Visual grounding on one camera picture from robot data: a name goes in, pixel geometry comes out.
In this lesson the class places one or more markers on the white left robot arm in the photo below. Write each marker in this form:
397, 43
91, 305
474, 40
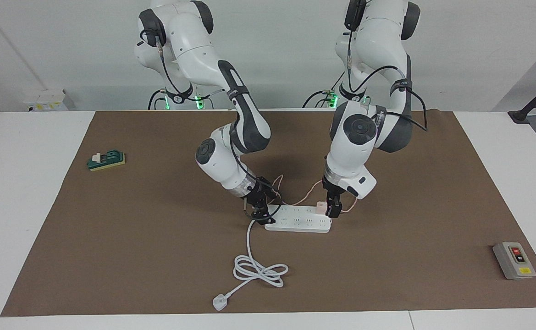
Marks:
378, 41

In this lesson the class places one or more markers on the pink charger adapter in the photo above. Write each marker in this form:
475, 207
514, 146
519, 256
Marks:
322, 206

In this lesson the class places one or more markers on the green knife switch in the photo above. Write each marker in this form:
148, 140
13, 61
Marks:
107, 160

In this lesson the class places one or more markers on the brown table mat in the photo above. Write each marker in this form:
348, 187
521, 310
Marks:
157, 256

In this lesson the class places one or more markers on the white power strip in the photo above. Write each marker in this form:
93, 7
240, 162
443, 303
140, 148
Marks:
300, 223

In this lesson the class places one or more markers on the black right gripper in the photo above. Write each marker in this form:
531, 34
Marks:
261, 190

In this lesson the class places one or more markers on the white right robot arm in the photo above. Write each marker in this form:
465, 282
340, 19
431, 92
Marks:
190, 46

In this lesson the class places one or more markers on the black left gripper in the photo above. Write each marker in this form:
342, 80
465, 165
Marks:
332, 189

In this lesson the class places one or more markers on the grey on-off switch box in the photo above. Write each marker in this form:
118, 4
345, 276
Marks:
513, 261

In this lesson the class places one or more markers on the white wall box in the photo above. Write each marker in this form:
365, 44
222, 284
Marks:
43, 100

